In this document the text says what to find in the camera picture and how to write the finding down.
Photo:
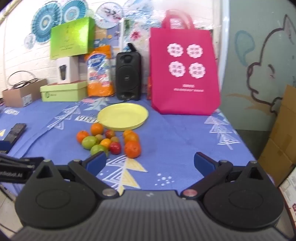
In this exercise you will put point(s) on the small mandarin orange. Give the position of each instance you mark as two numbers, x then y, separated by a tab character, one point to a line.
128	133

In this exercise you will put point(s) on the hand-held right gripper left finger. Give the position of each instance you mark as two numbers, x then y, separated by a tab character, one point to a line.
96	161

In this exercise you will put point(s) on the brown cardboard box with label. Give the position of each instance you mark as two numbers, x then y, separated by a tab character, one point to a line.
18	97

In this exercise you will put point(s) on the black remote control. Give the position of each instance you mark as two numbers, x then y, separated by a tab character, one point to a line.
15	132

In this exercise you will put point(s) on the fruit printed carton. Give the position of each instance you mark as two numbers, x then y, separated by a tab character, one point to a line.
149	89

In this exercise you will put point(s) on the yellow plastic plate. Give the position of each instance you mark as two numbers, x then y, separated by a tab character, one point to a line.
122	115

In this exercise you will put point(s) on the small yellow-orange citrus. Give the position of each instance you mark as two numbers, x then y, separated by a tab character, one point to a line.
106	143

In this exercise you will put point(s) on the orange tomato plate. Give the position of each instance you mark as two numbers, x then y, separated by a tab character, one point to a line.
82	136

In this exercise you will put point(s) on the flower wall poster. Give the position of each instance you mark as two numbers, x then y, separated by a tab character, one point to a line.
136	34

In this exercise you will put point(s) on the glossy green gift box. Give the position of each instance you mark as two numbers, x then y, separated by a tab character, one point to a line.
70	38

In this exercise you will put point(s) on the orange paper cup pack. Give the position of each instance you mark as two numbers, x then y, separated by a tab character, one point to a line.
100	74

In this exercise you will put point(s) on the large blue paper fan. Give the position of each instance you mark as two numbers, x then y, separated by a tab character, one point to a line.
45	24

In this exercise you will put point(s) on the large orange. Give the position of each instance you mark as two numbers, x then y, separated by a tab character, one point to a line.
132	149

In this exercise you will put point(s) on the white round hand fan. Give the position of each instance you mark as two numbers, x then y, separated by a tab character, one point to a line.
108	15

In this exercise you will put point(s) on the large brown cardboard box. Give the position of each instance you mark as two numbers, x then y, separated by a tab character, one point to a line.
281	139

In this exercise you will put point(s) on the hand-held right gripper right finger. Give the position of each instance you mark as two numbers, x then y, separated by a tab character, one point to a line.
203	161

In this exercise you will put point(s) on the pink tote bag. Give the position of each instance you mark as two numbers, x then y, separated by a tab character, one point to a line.
185	76

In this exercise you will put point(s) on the light green shoe box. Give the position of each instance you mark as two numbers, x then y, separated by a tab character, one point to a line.
62	92

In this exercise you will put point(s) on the black speaker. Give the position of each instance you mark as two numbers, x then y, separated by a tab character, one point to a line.
128	76

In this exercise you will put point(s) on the brown kiwi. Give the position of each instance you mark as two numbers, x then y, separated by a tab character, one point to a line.
115	139
99	137

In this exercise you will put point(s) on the small blue paper fan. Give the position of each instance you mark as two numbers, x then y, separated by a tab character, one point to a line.
29	41

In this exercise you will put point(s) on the blue printed tablecloth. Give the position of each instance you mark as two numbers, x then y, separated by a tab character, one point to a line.
173	139

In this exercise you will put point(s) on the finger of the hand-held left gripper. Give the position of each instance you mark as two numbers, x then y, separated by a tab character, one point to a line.
20	160

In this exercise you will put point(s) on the white box with cup picture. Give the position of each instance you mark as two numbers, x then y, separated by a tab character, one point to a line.
66	69

